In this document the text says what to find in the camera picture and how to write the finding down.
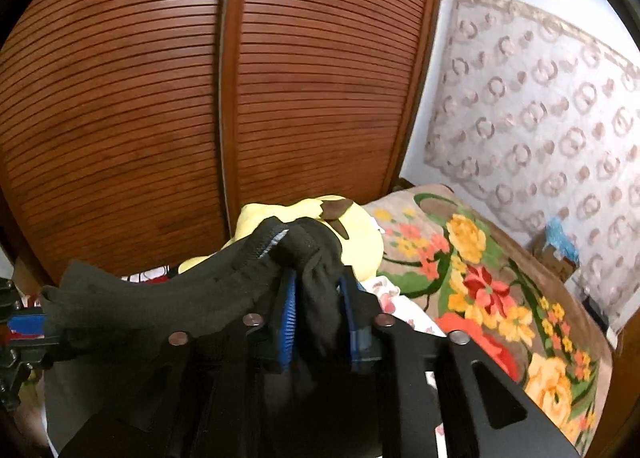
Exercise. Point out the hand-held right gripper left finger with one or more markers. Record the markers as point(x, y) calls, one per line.
point(287, 323)

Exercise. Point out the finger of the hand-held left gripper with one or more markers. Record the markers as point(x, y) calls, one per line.
point(40, 352)
point(27, 323)

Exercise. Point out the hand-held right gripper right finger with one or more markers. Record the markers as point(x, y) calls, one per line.
point(351, 338)

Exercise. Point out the black pants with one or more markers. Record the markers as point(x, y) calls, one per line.
point(175, 288)

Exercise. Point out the white floral blanket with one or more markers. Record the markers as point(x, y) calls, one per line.
point(400, 308)

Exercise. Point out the yellow plush toy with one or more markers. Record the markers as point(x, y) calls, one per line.
point(360, 238)

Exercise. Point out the brown floral blanket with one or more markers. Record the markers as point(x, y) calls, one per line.
point(500, 263)

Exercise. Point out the cardboard box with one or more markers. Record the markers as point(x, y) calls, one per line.
point(552, 263)

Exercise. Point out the wooden slatted wardrobe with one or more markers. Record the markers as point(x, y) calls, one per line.
point(150, 87)

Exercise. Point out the circle patterned curtain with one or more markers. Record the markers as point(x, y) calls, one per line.
point(540, 112)

